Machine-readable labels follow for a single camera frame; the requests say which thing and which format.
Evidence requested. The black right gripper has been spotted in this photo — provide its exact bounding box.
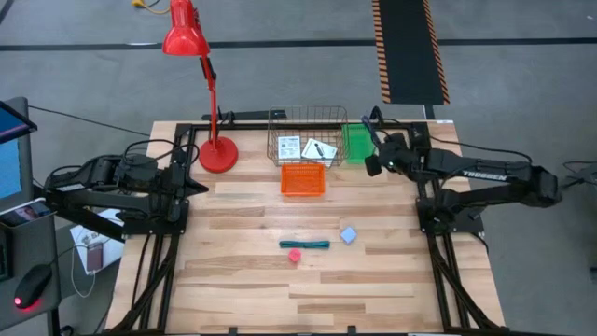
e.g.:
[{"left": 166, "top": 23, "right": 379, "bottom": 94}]
[{"left": 372, "top": 132, "right": 422, "bottom": 182}]

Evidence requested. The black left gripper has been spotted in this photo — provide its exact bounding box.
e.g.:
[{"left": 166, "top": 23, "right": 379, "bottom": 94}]
[{"left": 159, "top": 162, "right": 210, "bottom": 206}]

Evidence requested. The dark purple pen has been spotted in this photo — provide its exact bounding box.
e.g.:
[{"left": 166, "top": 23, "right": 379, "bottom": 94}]
[{"left": 360, "top": 115, "right": 380, "bottom": 147}]

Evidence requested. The white box with tool print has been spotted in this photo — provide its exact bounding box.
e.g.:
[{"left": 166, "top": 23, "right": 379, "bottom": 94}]
[{"left": 300, "top": 137, "right": 339, "bottom": 165}]

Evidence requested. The white label card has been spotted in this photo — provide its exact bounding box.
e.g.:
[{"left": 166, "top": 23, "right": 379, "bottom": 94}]
[{"left": 277, "top": 135, "right": 302, "bottom": 161}]

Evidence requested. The teal pen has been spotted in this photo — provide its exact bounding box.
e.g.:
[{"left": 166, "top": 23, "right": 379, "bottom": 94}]
[{"left": 278, "top": 239, "right": 331, "bottom": 250}]

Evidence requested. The green plastic basket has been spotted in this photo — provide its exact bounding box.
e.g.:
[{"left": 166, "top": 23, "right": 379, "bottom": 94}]
[{"left": 341, "top": 122, "right": 378, "bottom": 165}]

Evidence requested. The red desk lamp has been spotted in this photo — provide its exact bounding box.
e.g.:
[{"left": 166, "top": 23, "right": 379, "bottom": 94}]
[{"left": 161, "top": 0, "right": 240, "bottom": 175}]

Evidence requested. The black bar behind table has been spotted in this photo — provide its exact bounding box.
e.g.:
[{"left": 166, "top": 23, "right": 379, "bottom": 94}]
[{"left": 201, "top": 108, "right": 288, "bottom": 122}]

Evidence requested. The orange plastic basket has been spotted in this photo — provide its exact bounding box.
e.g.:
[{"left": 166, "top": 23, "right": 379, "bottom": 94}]
[{"left": 280, "top": 162, "right": 326, "bottom": 198}]

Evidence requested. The black orange-striped floor mat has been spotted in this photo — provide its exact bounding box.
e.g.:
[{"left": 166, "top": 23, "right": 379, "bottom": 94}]
[{"left": 371, "top": 0, "right": 451, "bottom": 105}]

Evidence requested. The maroon power bank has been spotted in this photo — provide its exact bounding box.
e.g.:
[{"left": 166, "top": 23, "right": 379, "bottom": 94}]
[{"left": 86, "top": 241, "right": 104, "bottom": 273}]

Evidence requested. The white paper sheet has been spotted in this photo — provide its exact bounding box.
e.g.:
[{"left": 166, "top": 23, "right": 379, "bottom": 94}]
[{"left": 69, "top": 208, "right": 125, "bottom": 275}]

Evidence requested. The smartphone with lit screen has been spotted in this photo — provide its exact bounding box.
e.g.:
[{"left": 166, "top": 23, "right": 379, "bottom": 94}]
[{"left": 11, "top": 201, "right": 50, "bottom": 223}]

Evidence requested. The grey side desk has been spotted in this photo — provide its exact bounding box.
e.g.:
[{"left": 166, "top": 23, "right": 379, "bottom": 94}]
[{"left": 0, "top": 204, "right": 62, "bottom": 336}]

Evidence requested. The computer monitor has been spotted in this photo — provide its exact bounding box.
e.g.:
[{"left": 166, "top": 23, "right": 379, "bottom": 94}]
[{"left": 0, "top": 96, "right": 38, "bottom": 211}]

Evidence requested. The black computer mouse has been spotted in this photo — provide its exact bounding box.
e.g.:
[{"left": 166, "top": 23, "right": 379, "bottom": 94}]
[{"left": 13, "top": 263, "right": 54, "bottom": 310}]

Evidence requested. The black table cable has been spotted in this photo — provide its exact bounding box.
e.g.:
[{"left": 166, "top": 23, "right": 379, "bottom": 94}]
[{"left": 369, "top": 105, "right": 421, "bottom": 130}]

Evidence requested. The metal wire basket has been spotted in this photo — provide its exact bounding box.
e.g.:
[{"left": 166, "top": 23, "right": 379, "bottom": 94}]
[{"left": 266, "top": 105, "right": 350, "bottom": 168}]

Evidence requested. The black aluminium table frame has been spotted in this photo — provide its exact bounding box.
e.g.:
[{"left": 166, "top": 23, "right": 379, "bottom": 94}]
[{"left": 111, "top": 119, "right": 507, "bottom": 336}]

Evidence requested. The black floor cable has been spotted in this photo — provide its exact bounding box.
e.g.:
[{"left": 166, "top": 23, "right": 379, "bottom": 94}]
[{"left": 27, "top": 105, "right": 151, "bottom": 137}]

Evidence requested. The white thin cable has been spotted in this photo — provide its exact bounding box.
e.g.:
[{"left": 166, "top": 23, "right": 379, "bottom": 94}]
[{"left": 69, "top": 259, "right": 97, "bottom": 300}]

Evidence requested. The yellow cable with plug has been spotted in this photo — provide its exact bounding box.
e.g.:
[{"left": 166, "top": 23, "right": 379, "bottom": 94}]
[{"left": 132, "top": 0, "right": 172, "bottom": 15}]

